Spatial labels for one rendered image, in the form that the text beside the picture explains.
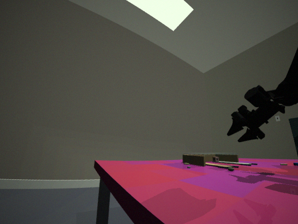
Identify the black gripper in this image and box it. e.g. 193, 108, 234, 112
227, 109, 269, 142

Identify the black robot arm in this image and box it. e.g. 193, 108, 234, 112
238, 48, 298, 119

